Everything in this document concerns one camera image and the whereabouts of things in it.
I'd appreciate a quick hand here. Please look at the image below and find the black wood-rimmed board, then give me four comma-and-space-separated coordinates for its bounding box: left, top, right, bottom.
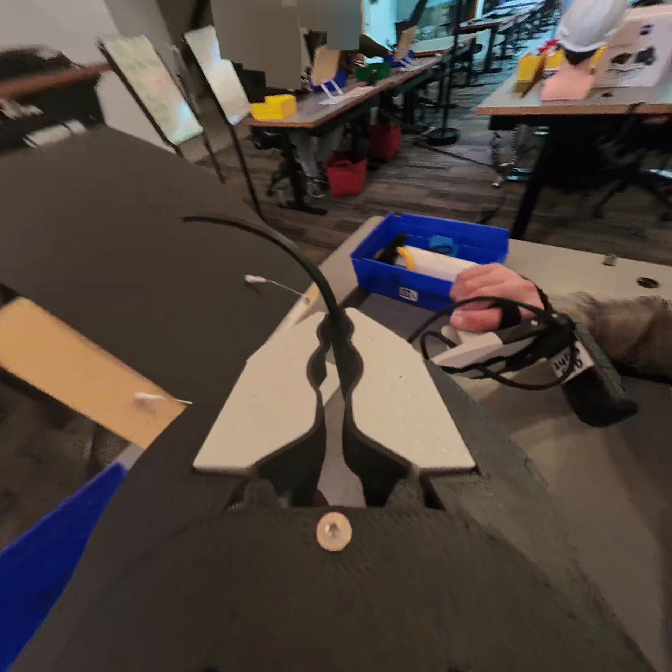
0, 132, 328, 672

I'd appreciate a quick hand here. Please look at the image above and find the person's right forearm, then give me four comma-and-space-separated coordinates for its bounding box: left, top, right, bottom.
544, 292, 672, 381

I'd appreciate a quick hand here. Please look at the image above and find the whiteboard with green writing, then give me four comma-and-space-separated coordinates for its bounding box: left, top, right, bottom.
184, 27, 254, 128
100, 35, 204, 147

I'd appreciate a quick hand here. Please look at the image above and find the blue plastic bin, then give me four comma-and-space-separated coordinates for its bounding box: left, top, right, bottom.
0, 462, 129, 664
350, 212, 511, 313

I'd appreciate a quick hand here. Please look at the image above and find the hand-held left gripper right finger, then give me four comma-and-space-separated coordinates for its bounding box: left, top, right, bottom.
344, 308, 476, 478

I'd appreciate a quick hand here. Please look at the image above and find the white tube with yellow band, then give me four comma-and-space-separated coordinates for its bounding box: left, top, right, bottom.
394, 244, 481, 284

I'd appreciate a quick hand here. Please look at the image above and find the thin wire with white tip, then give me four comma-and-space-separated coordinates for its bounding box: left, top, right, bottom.
245, 274, 316, 301
132, 392, 194, 411

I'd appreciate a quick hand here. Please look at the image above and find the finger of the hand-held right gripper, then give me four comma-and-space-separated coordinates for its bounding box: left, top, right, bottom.
431, 329, 528, 370

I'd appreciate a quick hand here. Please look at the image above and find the person's right hand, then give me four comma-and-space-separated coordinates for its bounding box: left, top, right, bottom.
449, 263, 549, 334

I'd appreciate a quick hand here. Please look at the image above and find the thick black cable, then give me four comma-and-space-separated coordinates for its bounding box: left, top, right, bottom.
179, 213, 580, 391

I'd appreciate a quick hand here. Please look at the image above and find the yellow bin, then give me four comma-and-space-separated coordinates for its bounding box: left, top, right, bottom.
250, 95, 299, 121

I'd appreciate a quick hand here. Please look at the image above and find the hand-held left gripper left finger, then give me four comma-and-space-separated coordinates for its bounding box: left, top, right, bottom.
195, 312, 329, 475

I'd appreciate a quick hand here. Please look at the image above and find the white hard hat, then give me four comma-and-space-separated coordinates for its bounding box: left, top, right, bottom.
557, 0, 630, 53

